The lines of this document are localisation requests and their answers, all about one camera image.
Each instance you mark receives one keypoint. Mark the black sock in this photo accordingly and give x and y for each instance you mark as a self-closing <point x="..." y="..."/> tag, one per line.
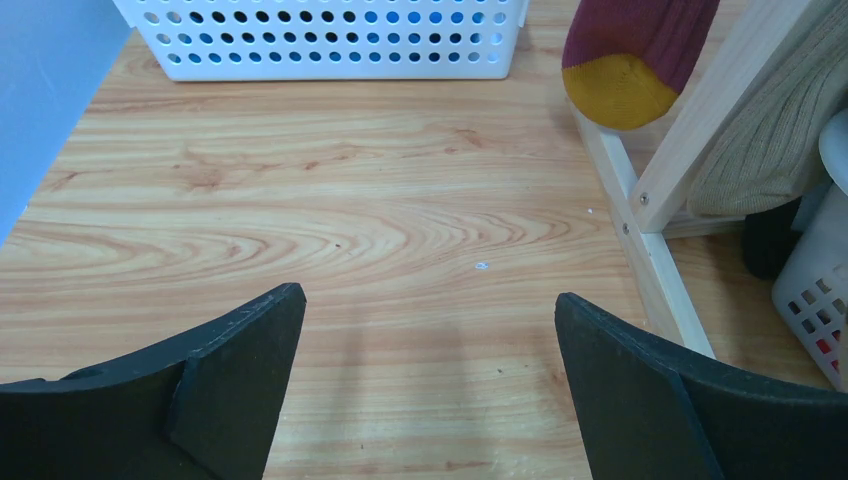
<point x="768" y="239"/>

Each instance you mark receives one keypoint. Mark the maroon yellow-toed sock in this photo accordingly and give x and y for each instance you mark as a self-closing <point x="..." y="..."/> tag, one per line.
<point x="625" y="63"/>

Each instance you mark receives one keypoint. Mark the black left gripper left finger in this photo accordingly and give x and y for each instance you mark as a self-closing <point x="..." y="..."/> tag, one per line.
<point x="203" y="404"/>

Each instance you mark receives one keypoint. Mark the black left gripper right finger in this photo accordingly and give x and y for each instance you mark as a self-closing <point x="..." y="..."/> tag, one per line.
<point x="649" y="408"/>

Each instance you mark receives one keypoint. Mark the beige ribbed sock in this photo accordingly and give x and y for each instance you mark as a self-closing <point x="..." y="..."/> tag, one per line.
<point x="767" y="155"/>

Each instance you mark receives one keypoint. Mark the white perforated plastic basket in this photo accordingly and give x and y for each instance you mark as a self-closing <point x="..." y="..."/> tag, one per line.
<point x="231" y="40"/>

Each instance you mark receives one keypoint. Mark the wooden drying rack frame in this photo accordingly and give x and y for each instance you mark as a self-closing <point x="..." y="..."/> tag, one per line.
<point x="647" y="208"/>

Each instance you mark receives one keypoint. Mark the white sock laundry basket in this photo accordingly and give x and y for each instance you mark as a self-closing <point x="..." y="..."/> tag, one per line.
<point x="810" y="293"/>

